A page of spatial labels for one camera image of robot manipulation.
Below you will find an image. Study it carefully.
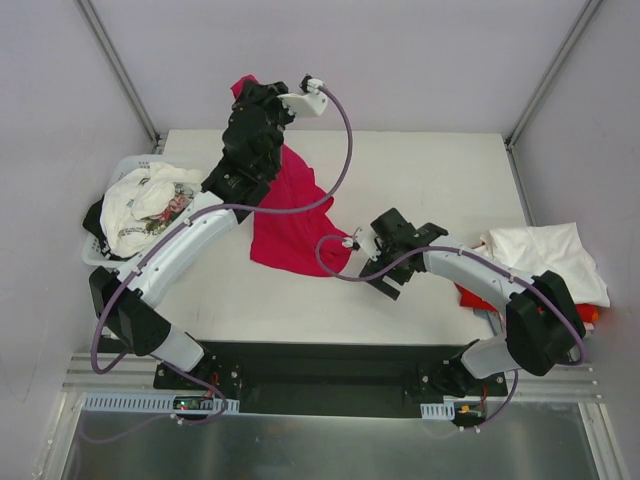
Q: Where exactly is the black garment in basket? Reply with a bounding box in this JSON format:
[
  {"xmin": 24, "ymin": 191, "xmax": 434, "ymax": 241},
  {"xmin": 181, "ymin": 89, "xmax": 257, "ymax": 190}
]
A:
[{"xmin": 82, "ymin": 197, "xmax": 104, "ymax": 238}]

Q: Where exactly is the white slotted cable duct left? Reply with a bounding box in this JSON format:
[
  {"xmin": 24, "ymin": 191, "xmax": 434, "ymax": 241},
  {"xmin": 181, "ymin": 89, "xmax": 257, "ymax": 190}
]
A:
[{"xmin": 84, "ymin": 393, "xmax": 240, "ymax": 415}]

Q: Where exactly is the magenta t-shirt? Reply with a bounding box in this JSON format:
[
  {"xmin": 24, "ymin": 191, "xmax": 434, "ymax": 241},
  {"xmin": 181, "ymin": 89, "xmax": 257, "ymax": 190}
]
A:
[{"xmin": 229, "ymin": 74, "xmax": 357, "ymax": 279}]

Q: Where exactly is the white slotted cable duct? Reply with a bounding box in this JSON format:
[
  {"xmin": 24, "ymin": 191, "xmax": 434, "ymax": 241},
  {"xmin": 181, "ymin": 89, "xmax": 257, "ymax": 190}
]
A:
[
  {"xmin": 420, "ymin": 401, "xmax": 456, "ymax": 421},
  {"xmin": 84, "ymin": 393, "xmax": 240, "ymax": 415}
]

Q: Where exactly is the white slotted cable duct right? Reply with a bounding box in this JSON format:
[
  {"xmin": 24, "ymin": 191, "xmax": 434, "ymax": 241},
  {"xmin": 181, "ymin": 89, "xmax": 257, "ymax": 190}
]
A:
[{"xmin": 420, "ymin": 401, "xmax": 456, "ymax": 421}]

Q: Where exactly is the white folded t-shirt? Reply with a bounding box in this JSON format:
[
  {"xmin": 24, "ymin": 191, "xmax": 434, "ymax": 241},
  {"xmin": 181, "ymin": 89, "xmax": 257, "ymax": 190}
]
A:
[{"xmin": 475, "ymin": 223, "xmax": 610, "ymax": 308}]

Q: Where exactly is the red folded t-shirt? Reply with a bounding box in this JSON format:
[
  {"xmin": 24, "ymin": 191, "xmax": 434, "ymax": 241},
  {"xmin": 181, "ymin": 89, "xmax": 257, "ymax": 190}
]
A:
[{"xmin": 455, "ymin": 284, "xmax": 496, "ymax": 312}]

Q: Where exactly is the white floral print t-shirt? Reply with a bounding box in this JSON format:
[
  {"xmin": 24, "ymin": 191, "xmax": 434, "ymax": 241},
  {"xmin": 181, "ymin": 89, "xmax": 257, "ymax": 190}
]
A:
[{"xmin": 100, "ymin": 162, "xmax": 204, "ymax": 258}]

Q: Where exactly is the aluminium front rail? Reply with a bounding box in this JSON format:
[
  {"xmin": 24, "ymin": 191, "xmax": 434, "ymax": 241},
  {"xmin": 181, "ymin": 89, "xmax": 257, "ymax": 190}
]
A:
[{"xmin": 62, "ymin": 352, "xmax": 599, "ymax": 401}]

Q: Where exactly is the white plastic laundry basket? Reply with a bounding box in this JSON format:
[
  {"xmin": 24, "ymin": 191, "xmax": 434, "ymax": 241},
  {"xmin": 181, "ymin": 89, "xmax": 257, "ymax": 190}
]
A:
[{"xmin": 81, "ymin": 154, "xmax": 206, "ymax": 269}]

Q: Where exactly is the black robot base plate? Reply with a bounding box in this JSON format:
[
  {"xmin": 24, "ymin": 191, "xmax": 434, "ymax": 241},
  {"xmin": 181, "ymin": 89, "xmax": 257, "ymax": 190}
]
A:
[{"xmin": 152, "ymin": 340, "xmax": 520, "ymax": 416}]

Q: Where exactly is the aluminium frame post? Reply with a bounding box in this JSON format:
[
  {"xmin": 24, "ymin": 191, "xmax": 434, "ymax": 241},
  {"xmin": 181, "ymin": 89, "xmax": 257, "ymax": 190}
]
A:
[
  {"xmin": 505, "ymin": 0, "xmax": 604, "ymax": 152},
  {"xmin": 74, "ymin": 0, "xmax": 164, "ymax": 153}
]

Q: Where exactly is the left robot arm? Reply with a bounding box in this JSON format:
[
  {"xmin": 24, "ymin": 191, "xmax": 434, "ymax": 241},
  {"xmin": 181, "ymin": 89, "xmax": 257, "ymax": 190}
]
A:
[{"xmin": 89, "ymin": 79, "xmax": 294, "ymax": 389}]

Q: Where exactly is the aluminium frame post right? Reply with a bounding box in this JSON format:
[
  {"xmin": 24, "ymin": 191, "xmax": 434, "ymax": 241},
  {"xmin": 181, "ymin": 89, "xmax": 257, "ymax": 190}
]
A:
[{"xmin": 505, "ymin": 0, "xmax": 604, "ymax": 152}]

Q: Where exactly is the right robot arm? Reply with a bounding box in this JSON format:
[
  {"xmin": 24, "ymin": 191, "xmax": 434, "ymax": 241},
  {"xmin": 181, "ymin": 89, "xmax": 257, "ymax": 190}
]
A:
[{"xmin": 354, "ymin": 208, "xmax": 586, "ymax": 398}]

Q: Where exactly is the aluminium frame post left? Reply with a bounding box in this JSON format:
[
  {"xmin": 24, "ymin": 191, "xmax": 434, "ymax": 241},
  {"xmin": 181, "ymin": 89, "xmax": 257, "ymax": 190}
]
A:
[{"xmin": 74, "ymin": 0, "xmax": 164, "ymax": 153}]

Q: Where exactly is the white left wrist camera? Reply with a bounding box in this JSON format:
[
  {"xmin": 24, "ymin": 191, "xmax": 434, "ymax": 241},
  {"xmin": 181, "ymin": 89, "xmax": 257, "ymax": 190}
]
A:
[{"xmin": 278, "ymin": 75, "xmax": 329, "ymax": 118}]

